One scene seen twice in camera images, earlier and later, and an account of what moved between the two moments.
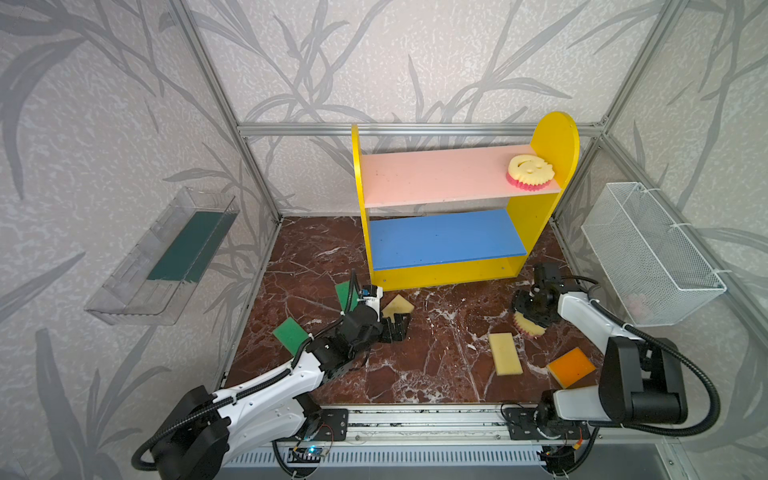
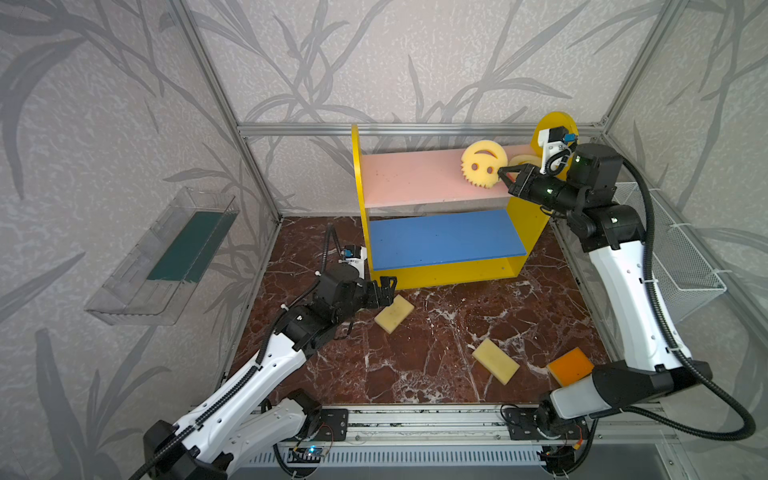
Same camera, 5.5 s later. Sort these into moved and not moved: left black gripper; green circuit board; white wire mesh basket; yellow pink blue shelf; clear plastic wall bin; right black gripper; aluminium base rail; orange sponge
Moved: left black gripper; right black gripper
Not moved: aluminium base rail; white wire mesh basket; yellow pink blue shelf; green circuit board; clear plastic wall bin; orange sponge
